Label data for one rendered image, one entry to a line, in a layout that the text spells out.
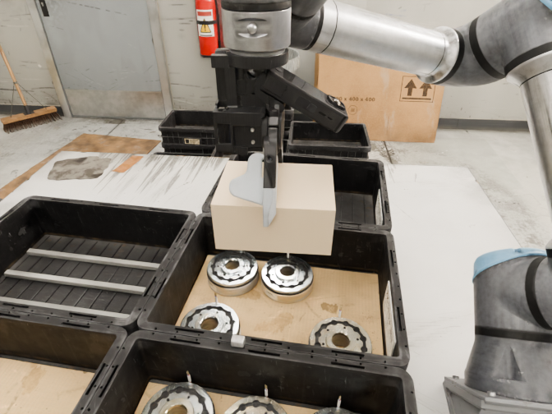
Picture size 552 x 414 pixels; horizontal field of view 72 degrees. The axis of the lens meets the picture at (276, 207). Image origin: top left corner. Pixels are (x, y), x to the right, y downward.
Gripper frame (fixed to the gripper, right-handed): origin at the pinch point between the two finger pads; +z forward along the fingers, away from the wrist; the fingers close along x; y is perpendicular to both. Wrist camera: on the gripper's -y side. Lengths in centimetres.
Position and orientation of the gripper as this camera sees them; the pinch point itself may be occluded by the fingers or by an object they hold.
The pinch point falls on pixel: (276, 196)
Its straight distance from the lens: 54.9
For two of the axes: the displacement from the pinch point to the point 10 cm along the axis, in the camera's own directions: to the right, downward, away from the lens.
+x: -0.8, 5.7, -8.2
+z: 0.0, 8.2, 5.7
